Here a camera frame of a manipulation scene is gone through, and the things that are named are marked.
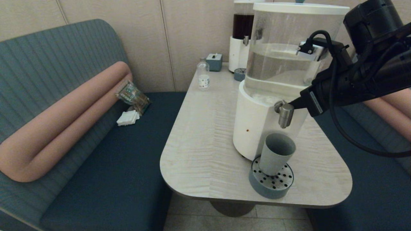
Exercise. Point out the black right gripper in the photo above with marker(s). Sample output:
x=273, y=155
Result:
x=316, y=99

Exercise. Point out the metal dispenser tap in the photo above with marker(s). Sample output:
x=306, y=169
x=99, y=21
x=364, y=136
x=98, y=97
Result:
x=285, y=115

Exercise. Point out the grey-blue plastic cup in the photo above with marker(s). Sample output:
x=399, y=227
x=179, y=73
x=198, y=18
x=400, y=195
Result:
x=276, y=154

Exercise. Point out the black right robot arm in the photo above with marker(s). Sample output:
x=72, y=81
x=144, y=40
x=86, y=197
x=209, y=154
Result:
x=382, y=73

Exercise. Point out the clear water dispenser white base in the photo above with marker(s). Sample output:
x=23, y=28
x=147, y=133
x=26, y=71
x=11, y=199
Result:
x=273, y=64

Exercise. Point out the small blue drip tray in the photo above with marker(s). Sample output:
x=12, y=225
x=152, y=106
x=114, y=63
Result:
x=239, y=74

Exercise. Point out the large blue drip tray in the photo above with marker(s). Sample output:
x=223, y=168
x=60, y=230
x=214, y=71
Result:
x=269, y=189

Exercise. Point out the blue tissue box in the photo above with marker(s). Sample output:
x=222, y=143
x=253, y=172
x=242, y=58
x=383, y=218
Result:
x=214, y=62

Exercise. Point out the pink cylindrical bolster cushion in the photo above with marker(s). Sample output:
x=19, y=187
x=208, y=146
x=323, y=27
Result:
x=64, y=122
x=395, y=112

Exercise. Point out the small clear glass bottle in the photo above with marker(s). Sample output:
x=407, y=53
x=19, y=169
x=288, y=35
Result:
x=203, y=77

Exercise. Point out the teal upholstered booth bench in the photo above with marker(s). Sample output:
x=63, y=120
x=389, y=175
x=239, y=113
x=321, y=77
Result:
x=369, y=179
x=112, y=154

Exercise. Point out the clear printed snack packet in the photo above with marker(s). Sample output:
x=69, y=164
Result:
x=133, y=96

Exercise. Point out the white folded napkins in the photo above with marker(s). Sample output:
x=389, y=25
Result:
x=128, y=118

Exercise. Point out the brass table pedestal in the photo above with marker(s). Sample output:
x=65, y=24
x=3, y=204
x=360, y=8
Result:
x=232, y=208

